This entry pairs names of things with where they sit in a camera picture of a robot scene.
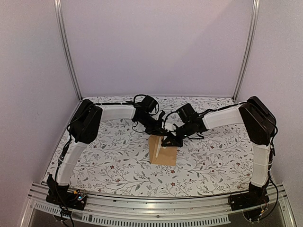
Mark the brown kraft envelope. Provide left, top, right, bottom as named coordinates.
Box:
left=148, top=135, right=177, bottom=166

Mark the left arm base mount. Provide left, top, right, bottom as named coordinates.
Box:
left=46, top=191, right=87, bottom=210

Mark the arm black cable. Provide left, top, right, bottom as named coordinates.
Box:
left=164, top=111, right=180, bottom=126
left=131, top=94, right=159, bottom=114

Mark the right aluminium frame post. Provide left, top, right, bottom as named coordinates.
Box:
left=232, top=0, right=260, bottom=101

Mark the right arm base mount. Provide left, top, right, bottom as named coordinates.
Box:
left=228, top=192, right=269, bottom=211

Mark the aluminium frame post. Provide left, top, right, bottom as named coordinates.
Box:
left=53, top=0, right=83, bottom=101
left=232, top=0, right=260, bottom=101

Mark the cream letter paper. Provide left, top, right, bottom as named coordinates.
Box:
left=155, top=145, right=161, bottom=158

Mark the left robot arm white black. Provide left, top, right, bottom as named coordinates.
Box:
left=47, top=96, right=165, bottom=205

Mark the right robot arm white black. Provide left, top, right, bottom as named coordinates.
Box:
left=162, top=96, right=278, bottom=206

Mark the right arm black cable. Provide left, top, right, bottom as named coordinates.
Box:
left=164, top=111, right=180, bottom=126

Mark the aluminium front rail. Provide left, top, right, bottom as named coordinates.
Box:
left=20, top=183, right=298, bottom=227

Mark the floral patterned table mat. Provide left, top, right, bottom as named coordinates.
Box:
left=70, top=120, right=254, bottom=197

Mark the left aluminium frame post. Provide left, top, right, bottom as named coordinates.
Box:
left=53, top=0, right=83, bottom=101

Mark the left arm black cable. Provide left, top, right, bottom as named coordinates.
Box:
left=131, top=94, right=159, bottom=114

